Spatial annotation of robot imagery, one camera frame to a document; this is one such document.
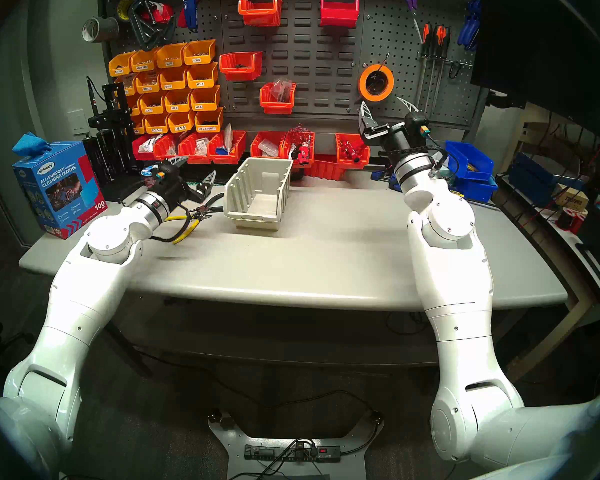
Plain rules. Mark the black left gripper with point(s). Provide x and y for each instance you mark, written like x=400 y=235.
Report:
x=177 y=186

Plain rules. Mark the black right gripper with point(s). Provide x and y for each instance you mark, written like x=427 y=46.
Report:
x=397 y=139

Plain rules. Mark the beige plastic storage box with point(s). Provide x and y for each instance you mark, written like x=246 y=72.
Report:
x=255 y=219

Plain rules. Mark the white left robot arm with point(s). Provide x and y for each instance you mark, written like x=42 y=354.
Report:
x=80 y=294

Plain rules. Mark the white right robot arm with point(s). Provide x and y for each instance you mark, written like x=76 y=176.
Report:
x=455 y=294

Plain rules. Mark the green white tissue box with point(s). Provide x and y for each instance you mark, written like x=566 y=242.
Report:
x=444 y=170

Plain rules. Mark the tan cardboard box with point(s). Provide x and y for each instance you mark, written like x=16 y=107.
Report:
x=574 y=200

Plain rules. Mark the red plastic parts bin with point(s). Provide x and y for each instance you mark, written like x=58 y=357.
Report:
x=162 y=151
x=260 y=16
x=139 y=155
x=227 y=159
x=352 y=164
x=325 y=170
x=312 y=151
x=195 y=159
x=254 y=146
x=339 y=16
x=275 y=106
x=240 y=72

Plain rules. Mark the green cutting mat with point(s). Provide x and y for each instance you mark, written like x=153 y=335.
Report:
x=227 y=174

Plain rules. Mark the orange tape roll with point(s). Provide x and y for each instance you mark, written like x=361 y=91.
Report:
x=361 y=82

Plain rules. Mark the orange bin labelled M2.5-5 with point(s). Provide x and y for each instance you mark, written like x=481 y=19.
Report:
x=181 y=123

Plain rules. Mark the white printed parts bag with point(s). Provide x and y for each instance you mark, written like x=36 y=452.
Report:
x=149 y=144

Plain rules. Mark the orange bin labelled M4 HEX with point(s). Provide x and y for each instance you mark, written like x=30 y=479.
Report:
x=209 y=121

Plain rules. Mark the red small clamps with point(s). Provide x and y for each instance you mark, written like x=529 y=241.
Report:
x=352 y=151

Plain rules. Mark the orange bin labelled M2.5-6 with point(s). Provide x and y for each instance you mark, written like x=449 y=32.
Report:
x=156 y=125

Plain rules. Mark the small blue clamp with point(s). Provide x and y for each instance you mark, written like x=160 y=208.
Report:
x=377 y=175

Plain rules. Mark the small orange parts bin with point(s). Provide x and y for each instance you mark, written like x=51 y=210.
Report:
x=135 y=106
x=139 y=126
x=130 y=86

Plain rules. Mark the orange bin labelled M3-8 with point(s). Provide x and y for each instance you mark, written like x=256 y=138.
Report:
x=178 y=102

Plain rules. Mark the orange bin labelled M3-6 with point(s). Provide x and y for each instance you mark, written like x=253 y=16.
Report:
x=205 y=100

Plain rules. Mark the black pegboard hook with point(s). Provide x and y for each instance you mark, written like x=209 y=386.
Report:
x=452 y=70

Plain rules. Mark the orange bin labelled M3-12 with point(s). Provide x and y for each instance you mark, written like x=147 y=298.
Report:
x=152 y=105

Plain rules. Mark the orange bin labelled M4-6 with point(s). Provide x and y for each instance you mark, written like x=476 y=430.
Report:
x=174 y=80

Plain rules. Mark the orange bin labelled M3-4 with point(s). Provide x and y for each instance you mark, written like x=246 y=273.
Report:
x=202 y=76

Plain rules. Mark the red black hand tool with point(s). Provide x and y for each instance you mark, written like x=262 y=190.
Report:
x=302 y=154

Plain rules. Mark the black metal stand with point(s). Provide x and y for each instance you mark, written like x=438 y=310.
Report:
x=111 y=120

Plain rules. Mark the orange bin labelled M4X4X6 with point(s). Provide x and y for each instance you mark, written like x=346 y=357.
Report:
x=148 y=83

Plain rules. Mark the blue plastic bin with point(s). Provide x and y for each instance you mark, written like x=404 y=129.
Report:
x=472 y=161
x=480 y=190

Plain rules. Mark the black tape roll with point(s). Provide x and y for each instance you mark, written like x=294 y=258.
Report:
x=299 y=175

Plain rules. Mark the blue spring clamp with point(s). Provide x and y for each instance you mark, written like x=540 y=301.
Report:
x=467 y=31

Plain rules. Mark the orange bin labelled M3X6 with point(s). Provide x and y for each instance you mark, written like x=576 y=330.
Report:
x=199 y=54

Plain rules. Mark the orange bin labelled M3X8 BAD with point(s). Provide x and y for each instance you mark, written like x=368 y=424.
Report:
x=144 y=63

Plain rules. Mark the orange bin labelled M3X5X4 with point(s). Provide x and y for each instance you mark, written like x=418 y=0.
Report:
x=121 y=66

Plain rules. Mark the black soldering iron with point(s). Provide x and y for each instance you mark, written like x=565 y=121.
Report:
x=91 y=91

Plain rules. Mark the blue cleaning cloths carton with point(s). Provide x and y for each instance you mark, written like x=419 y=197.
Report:
x=55 y=194

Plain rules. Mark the grey metal C-clamp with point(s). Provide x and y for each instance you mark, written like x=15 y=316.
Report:
x=140 y=36

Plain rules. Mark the dark blue case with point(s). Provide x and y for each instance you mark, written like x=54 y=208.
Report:
x=530 y=176

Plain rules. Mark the blue cleaning cloth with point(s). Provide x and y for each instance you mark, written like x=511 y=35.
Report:
x=30 y=145

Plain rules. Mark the black computer monitor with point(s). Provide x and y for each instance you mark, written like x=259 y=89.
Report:
x=545 y=44

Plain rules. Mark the yellow tape roll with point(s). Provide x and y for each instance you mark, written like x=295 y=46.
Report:
x=120 y=9

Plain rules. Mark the black table leg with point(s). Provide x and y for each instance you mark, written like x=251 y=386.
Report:
x=130 y=354

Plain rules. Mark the beige side table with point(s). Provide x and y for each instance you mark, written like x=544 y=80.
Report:
x=555 y=334

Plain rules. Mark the black power strip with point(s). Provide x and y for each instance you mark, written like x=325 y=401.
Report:
x=260 y=452

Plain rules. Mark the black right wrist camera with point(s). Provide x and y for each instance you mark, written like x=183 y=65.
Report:
x=416 y=123

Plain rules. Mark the grey pegboard wall panel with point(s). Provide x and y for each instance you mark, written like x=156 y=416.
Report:
x=320 y=59

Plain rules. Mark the black monitor mount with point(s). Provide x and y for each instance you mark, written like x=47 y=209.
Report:
x=505 y=100

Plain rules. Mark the white wall plate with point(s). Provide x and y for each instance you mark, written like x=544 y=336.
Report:
x=77 y=123

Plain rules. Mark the grey duct tape roll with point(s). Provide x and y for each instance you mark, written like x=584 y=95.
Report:
x=102 y=29

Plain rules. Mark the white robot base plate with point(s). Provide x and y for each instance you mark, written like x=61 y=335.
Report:
x=235 y=464

